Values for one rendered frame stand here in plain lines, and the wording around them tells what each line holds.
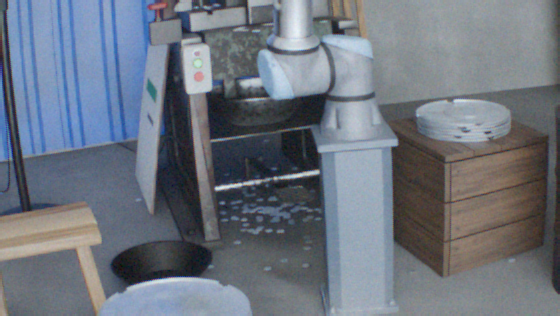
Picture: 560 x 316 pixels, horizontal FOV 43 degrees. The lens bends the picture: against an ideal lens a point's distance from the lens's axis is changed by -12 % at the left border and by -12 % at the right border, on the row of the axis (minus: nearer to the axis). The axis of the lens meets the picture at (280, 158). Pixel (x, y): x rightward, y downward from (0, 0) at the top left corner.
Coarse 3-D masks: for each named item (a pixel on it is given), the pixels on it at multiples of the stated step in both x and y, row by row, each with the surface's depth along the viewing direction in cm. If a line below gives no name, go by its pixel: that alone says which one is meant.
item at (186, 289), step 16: (128, 288) 150; (144, 288) 151; (160, 288) 151; (176, 288) 151; (192, 288) 151; (208, 288) 150; (224, 288) 150; (112, 304) 144; (128, 304) 144; (144, 304) 144; (160, 304) 143; (176, 304) 143; (192, 304) 142; (208, 304) 143; (224, 304) 143; (240, 304) 143
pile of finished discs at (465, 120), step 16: (416, 112) 223; (432, 112) 223; (448, 112) 219; (464, 112) 218; (480, 112) 217; (496, 112) 219; (432, 128) 213; (448, 128) 209; (464, 128) 209; (480, 128) 207; (496, 128) 208
